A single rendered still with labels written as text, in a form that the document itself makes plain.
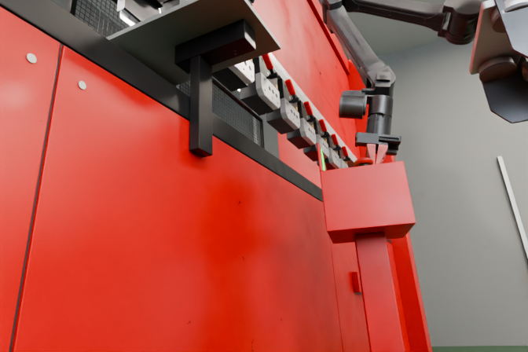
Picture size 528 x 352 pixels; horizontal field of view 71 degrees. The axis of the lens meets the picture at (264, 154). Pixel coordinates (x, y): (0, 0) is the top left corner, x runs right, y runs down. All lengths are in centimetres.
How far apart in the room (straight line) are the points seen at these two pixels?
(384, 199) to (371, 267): 14
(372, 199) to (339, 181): 7
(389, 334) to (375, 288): 8
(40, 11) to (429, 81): 483
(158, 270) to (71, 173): 17
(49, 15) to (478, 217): 440
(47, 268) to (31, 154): 11
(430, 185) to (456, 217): 42
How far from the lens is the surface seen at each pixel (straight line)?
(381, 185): 74
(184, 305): 56
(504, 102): 103
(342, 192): 74
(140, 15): 87
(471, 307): 452
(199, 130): 61
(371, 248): 79
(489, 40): 94
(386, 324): 79
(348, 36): 114
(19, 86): 44
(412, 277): 263
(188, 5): 65
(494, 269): 455
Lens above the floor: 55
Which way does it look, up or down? 21 degrees up
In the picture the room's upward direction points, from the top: 3 degrees counter-clockwise
